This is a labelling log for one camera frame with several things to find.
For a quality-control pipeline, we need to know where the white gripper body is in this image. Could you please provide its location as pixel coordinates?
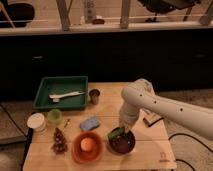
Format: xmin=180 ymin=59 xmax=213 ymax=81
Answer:
xmin=119 ymin=104 xmax=139 ymax=133

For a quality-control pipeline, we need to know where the green pepper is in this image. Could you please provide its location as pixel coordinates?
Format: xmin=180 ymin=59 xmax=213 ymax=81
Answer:
xmin=108 ymin=127 xmax=125 ymax=140

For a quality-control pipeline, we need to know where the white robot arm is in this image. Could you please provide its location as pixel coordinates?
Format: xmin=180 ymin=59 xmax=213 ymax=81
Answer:
xmin=119 ymin=79 xmax=213 ymax=140

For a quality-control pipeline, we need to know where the small packet under arm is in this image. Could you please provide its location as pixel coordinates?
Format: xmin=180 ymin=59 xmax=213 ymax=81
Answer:
xmin=143 ymin=111 xmax=162 ymax=127

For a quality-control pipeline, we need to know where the dark purple bowl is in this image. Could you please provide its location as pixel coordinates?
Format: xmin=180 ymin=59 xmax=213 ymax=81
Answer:
xmin=108 ymin=131 xmax=135 ymax=154

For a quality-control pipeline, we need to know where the orange bowl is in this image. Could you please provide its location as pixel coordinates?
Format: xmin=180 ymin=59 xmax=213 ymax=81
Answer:
xmin=71 ymin=131 xmax=103 ymax=164

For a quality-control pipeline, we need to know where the blue sponge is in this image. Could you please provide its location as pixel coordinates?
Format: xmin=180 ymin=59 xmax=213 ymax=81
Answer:
xmin=80 ymin=116 xmax=100 ymax=131

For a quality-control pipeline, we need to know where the metal cup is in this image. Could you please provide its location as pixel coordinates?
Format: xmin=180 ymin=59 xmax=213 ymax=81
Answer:
xmin=89 ymin=89 xmax=100 ymax=105

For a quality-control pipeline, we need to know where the orange ball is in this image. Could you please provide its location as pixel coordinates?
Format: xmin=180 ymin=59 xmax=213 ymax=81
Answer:
xmin=80 ymin=138 xmax=93 ymax=151

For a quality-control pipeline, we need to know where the small metal spoon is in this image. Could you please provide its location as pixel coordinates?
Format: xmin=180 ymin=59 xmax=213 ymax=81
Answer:
xmin=63 ymin=119 xmax=71 ymax=130

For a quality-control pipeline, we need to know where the green plastic cup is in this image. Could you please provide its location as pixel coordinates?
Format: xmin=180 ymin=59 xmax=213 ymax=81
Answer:
xmin=47 ymin=109 xmax=62 ymax=125

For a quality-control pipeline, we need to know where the white plastic utensil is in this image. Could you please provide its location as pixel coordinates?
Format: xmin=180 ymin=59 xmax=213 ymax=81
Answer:
xmin=49 ymin=91 xmax=85 ymax=102

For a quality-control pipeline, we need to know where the bunch of dark grapes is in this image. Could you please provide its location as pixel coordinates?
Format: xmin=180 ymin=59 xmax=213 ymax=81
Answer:
xmin=52 ymin=128 xmax=68 ymax=154

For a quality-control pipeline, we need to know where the green tray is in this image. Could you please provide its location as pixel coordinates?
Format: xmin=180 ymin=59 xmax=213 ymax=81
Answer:
xmin=33 ymin=76 xmax=88 ymax=111

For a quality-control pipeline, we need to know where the white cup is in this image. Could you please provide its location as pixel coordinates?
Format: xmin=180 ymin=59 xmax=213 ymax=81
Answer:
xmin=27 ymin=113 xmax=46 ymax=132

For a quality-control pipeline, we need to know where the black cable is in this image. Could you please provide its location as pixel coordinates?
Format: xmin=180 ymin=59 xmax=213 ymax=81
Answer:
xmin=168 ymin=132 xmax=213 ymax=171

